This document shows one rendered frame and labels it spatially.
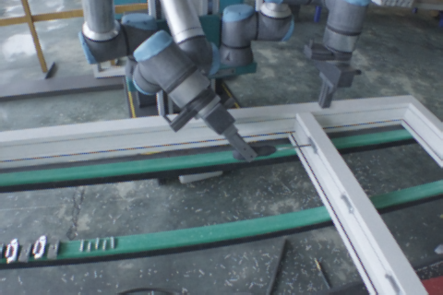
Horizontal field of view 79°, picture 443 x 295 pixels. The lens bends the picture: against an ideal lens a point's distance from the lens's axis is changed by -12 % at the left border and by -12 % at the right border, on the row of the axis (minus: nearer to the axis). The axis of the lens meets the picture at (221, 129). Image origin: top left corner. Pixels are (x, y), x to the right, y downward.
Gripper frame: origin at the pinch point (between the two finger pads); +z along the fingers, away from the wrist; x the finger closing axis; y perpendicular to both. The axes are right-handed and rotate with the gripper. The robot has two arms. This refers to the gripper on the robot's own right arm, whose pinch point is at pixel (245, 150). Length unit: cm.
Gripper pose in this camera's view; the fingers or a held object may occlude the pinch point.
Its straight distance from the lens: 72.4
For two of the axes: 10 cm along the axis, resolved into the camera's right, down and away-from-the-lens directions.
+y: 7.4, -6.7, 0.6
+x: -1.8, -1.1, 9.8
